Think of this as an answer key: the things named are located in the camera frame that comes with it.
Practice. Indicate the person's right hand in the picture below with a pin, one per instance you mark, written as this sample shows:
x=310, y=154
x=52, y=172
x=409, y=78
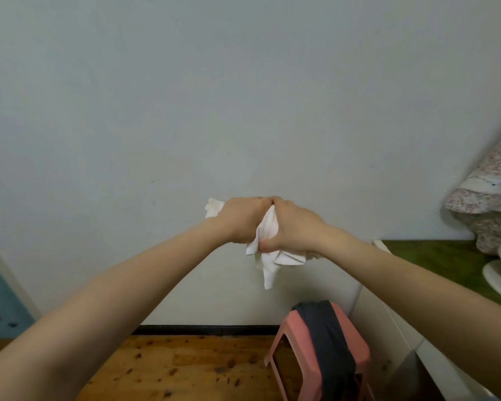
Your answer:
x=295, y=228

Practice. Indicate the white cabinet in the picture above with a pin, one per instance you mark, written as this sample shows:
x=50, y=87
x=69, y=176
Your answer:
x=405, y=350

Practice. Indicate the white cloth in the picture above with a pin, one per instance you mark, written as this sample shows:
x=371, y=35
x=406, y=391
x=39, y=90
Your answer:
x=271, y=246

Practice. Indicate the person's left hand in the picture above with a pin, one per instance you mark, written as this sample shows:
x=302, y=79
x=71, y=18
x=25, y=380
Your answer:
x=240, y=217

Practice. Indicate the green mat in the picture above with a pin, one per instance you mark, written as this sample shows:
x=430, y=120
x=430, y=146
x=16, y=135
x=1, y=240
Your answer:
x=446, y=263

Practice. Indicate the person's left fingers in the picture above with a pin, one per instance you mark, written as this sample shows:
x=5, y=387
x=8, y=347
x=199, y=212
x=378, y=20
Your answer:
x=262, y=203

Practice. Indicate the pink plastic stool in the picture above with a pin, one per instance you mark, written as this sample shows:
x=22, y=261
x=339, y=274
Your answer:
x=317, y=350

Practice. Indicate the person's left forearm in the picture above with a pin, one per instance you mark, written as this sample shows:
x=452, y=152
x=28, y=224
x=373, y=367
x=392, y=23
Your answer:
x=96, y=309

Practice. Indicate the person's right thumb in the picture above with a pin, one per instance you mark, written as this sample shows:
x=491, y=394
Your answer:
x=270, y=244

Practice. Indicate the dark grey cloth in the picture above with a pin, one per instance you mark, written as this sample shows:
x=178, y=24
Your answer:
x=330, y=350

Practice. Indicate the person's right forearm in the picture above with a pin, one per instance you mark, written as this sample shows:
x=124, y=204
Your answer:
x=417, y=296

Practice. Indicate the blue door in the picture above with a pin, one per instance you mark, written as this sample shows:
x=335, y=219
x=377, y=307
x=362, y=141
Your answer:
x=0, y=300

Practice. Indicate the floral fabric bundle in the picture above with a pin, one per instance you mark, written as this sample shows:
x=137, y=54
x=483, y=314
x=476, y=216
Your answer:
x=488, y=196

